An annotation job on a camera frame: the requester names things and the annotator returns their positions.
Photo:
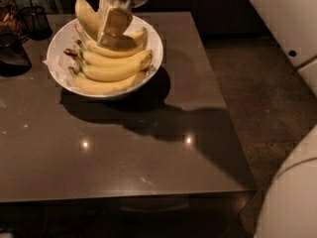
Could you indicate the padded cream gripper finger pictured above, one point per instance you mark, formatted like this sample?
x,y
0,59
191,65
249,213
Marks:
x,y
114,24
103,5

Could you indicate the yellow banana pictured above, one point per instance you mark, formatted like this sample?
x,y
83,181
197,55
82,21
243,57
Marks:
x,y
87,18
123,47
93,87
104,69

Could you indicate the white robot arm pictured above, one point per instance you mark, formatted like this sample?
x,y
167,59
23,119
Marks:
x,y
214,126

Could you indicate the white bowl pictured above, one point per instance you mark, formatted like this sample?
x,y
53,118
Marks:
x,y
116,96

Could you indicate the black mesh pen cup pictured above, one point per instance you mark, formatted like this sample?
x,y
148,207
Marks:
x,y
36,22

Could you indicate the dark cabinet fronts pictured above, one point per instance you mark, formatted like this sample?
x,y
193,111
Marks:
x,y
215,17

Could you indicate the jar with brown contents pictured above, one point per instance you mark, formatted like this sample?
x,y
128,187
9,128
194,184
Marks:
x,y
11,21

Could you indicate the dark glass container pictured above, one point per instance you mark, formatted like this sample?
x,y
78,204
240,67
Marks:
x,y
13,58

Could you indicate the small red floor scrap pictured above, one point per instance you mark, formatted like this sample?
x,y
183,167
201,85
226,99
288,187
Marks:
x,y
267,111

